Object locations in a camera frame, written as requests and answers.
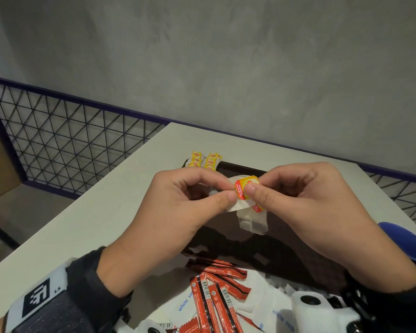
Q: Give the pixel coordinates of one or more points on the person's left hand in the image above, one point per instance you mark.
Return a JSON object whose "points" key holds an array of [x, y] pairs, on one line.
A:
{"points": [[163, 225]]}

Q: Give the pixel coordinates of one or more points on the person's right hand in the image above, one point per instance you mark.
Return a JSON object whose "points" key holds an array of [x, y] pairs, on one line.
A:
{"points": [[319, 211]]}

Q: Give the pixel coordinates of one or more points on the brown plastic tray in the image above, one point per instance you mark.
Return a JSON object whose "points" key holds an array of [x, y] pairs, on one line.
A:
{"points": [[284, 249]]}

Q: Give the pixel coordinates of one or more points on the red Nescafe coffee sachets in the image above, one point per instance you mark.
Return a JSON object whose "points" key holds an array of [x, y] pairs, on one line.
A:
{"points": [[215, 298]]}

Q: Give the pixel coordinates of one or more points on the white sugar sachets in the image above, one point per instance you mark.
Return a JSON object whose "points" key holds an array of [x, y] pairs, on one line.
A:
{"points": [[270, 308]]}

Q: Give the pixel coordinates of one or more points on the blue cup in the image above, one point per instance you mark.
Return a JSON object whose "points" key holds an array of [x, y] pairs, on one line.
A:
{"points": [[409, 242]]}

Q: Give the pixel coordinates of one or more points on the white box with marker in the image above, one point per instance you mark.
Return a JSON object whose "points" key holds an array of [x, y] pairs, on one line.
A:
{"points": [[150, 327]]}

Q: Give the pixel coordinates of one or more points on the black left wrist band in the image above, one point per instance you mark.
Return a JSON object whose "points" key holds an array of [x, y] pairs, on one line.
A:
{"points": [[79, 301]]}

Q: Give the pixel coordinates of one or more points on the black metal table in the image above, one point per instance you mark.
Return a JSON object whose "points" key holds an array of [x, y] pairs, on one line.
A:
{"points": [[0, 239]]}

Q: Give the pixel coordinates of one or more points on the cardboard box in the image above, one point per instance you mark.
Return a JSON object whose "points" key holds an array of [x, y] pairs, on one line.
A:
{"points": [[0, 162]]}

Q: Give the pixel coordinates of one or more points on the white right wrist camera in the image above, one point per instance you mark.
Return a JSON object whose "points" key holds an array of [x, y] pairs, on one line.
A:
{"points": [[319, 312]]}

